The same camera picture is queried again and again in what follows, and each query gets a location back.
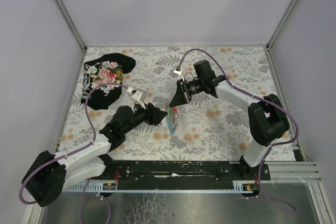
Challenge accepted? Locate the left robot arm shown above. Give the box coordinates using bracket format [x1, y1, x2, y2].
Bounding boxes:
[19, 103, 167, 207]

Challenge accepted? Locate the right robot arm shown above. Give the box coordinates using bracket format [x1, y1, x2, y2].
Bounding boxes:
[170, 60, 289, 167]

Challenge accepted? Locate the black floral cloth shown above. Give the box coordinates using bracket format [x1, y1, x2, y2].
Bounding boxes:
[81, 53, 136, 110]

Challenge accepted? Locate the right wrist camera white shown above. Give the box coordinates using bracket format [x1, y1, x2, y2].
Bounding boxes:
[173, 67, 184, 76]

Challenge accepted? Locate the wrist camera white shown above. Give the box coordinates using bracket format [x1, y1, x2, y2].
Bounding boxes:
[127, 87, 147, 109]
[173, 67, 184, 76]

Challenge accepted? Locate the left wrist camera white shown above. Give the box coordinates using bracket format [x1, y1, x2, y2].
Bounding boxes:
[127, 87, 147, 109]

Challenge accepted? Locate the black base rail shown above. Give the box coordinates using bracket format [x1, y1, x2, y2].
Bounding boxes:
[93, 161, 270, 186]

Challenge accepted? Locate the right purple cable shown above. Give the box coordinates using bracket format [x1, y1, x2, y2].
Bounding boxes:
[178, 48, 301, 214]

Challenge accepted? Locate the purple cable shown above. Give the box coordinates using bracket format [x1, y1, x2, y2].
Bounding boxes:
[178, 48, 301, 214]
[19, 83, 132, 205]

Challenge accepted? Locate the white cable duct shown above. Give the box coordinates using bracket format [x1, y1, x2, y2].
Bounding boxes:
[63, 181, 254, 194]

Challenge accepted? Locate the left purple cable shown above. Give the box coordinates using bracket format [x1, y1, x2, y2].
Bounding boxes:
[19, 83, 132, 205]

